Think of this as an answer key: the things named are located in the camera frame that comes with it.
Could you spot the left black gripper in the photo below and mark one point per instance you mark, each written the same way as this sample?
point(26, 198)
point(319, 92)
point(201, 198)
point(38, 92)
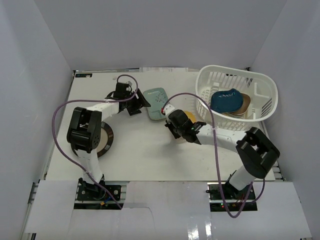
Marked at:
point(136, 104)

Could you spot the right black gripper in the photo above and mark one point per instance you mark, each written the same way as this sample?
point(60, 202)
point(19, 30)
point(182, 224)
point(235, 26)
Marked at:
point(169, 125)

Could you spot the light green rectangular plate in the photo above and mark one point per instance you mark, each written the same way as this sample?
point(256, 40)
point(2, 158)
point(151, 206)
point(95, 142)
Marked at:
point(156, 97)

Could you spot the round dark mirrored plate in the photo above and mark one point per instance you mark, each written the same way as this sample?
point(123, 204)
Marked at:
point(106, 139)

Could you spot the dark blue leaf plate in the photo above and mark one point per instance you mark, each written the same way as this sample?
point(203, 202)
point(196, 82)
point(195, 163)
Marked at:
point(226, 101)

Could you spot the brown square plate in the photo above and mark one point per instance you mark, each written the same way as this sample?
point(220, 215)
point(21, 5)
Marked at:
point(243, 109)

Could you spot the yellow square plate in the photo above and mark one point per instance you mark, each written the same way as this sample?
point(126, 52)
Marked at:
point(191, 116)

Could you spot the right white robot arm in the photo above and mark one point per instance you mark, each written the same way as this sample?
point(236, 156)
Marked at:
point(257, 153)

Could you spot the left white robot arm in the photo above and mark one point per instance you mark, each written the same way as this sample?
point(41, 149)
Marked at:
point(84, 132)

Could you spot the papers at table back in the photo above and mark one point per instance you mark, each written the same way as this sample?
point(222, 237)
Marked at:
point(163, 69)

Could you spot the white plastic dish basket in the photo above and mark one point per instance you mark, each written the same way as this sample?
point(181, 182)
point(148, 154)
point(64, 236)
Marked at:
point(260, 88)

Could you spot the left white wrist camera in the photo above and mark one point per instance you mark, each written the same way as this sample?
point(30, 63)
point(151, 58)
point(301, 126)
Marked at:
point(129, 86)

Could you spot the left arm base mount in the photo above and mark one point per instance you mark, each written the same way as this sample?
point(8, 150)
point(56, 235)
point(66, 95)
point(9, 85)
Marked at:
point(88, 200)

